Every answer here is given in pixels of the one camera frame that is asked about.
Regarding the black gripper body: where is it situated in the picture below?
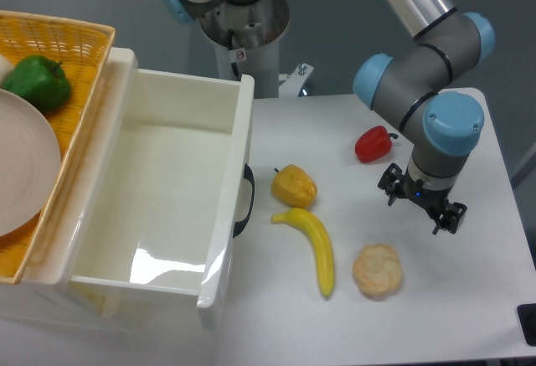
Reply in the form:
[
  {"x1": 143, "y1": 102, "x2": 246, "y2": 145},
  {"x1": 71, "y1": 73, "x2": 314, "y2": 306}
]
[{"x1": 402, "y1": 162, "x2": 455, "y2": 218}]

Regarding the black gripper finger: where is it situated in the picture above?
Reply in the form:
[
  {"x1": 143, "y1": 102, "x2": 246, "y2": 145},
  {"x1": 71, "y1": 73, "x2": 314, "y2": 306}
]
[
  {"x1": 431, "y1": 201, "x2": 467, "y2": 235},
  {"x1": 378, "y1": 163, "x2": 404, "y2": 206}
]

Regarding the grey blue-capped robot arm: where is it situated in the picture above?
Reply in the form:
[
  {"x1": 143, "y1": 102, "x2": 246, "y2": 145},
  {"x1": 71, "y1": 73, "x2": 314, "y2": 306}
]
[{"x1": 162, "y1": 0, "x2": 495, "y2": 233}]

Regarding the round braided bread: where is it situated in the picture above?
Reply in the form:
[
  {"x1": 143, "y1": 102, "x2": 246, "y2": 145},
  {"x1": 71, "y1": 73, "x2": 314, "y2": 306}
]
[{"x1": 352, "y1": 244, "x2": 403, "y2": 296}]

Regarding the red bell pepper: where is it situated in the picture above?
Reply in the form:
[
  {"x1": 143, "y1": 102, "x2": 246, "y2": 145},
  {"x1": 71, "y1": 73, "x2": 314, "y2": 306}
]
[{"x1": 354, "y1": 126, "x2": 399, "y2": 163}]

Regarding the yellow banana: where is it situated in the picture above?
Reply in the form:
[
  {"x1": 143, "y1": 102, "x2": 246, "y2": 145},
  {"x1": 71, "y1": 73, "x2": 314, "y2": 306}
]
[{"x1": 271, "y1": 208, "x2": 335, "y2": 299}]

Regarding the yellow bell pepper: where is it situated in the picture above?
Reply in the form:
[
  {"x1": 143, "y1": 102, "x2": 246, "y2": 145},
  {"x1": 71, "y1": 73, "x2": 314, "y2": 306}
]
[{"x1": 271, "y1": 164, "x2": 317, "y2": 209}]

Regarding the black corner object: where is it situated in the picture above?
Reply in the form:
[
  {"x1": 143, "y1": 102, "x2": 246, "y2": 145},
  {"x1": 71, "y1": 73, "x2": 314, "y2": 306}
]
[{"x1": 517, "y1": 303, "x2": 536, "y2": 347}]

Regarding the white open drawer box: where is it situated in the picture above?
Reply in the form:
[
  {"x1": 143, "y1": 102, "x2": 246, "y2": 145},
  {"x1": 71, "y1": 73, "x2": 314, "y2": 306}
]
[{"x1": 1, "y1": 48, "x2": 255, "y2": 329}]

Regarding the yellow woven basket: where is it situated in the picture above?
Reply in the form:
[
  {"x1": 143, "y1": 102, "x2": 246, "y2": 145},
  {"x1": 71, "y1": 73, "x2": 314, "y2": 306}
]
[{"x1": 0, "y1": 10, "x2": 117, "y2": 286}]

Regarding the pale pink plate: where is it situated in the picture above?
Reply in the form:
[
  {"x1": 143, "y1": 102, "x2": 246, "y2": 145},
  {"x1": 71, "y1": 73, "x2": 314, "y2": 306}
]
[{"x1": 1, "y1": 90, "x2": 61, "y2": 235}]

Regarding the green bell pepper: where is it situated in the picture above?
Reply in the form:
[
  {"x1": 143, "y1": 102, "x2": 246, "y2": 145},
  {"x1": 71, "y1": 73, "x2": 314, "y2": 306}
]
[{"x1": 1, "y1": 55, "x2": 72, "y2": 112}]

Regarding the white object in basket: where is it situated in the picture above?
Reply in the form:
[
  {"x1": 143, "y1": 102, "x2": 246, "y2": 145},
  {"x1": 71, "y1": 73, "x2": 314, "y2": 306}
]
[{"x1": 0, "y1": 54, "x2": 14, "y2": 85}]

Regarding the black drawer handle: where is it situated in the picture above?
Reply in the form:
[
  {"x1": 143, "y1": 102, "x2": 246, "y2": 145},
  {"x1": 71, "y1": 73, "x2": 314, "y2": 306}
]
[{"x1": 232, "y1": 164, "x2": 256, "y2": 238}]

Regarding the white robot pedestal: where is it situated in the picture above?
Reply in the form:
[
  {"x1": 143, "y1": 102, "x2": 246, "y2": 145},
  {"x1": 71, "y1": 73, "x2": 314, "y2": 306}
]
[{"x1": 199, "y1": 0, "x2": 314, "y2": 99}]

